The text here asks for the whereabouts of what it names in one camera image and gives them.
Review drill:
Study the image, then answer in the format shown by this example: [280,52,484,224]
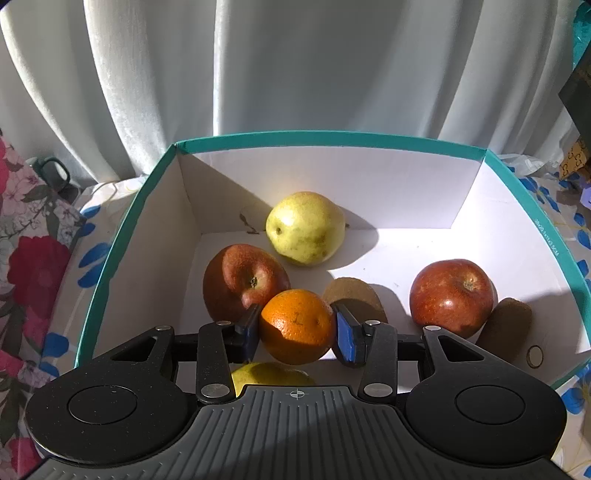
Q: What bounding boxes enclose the dark green mug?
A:
[25,156,72,192]

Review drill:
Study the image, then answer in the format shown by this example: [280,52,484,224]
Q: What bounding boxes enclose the red apple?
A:
[202,244,291,324]
[409,259,496,340]

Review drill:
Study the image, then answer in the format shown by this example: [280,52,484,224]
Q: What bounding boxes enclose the teal plastic bag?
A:
[571,0,591,65]

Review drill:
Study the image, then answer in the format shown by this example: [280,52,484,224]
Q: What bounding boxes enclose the brown patterned box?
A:
[558,138,591,181]

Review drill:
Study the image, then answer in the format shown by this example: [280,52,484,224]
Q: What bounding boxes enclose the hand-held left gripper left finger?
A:
[92,304,262,406]

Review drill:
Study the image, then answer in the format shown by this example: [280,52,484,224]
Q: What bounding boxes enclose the teal cardboard box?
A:
[74,130,591,393]

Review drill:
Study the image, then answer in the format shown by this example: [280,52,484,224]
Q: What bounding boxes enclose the white curtain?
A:
[0,0,583,185]

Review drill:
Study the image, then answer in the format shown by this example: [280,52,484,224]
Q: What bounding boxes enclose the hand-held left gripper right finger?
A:
[331,301,504,403]

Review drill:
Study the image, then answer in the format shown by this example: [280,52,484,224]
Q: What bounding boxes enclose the brown kiwi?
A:
[475,298,533,356]
[322,277,389,325]

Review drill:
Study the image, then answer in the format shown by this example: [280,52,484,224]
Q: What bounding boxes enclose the black plastic bag gold print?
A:
[558,60,591,134]

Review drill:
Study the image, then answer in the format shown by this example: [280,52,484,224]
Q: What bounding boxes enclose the floral pink cushion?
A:
[0,129,88,480]

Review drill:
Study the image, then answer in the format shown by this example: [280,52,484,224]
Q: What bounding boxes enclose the orange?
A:
[259,289,338,365]

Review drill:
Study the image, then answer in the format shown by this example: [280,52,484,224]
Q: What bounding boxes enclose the yellow green pear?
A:
[265,191,347,267]
[231,361,317,398]

